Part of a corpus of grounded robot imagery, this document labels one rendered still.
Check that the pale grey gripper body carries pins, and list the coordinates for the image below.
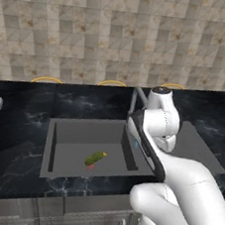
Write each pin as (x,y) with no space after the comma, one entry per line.
(166,143)

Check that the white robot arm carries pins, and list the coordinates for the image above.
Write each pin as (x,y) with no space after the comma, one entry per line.
(187,193)

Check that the grey sink faucet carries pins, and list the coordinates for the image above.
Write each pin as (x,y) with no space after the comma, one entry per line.
(137,94)

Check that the green cucumber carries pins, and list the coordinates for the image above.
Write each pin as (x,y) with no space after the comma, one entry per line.
(94,158)

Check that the grey sink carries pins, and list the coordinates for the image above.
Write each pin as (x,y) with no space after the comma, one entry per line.
(81,137)

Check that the grey cupboard panel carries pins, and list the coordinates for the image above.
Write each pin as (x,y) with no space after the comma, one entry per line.
(86,204)

